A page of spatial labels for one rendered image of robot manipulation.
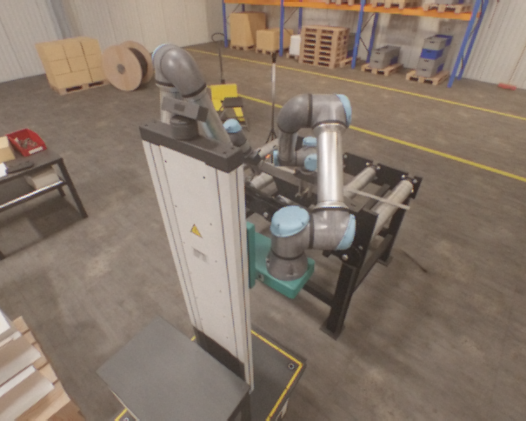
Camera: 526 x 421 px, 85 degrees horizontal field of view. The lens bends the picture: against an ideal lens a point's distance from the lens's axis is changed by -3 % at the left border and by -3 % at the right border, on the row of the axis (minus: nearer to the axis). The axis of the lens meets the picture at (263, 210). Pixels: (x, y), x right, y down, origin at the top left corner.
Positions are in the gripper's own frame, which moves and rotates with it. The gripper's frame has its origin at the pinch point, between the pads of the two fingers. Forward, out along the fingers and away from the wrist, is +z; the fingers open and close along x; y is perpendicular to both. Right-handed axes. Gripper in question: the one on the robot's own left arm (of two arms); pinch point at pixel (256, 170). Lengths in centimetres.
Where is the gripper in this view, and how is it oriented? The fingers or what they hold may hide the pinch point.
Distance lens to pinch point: 155.9
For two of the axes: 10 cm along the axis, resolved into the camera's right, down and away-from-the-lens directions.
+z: 3.6, 5.8, 7.3
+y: 5.9, -7.5, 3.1
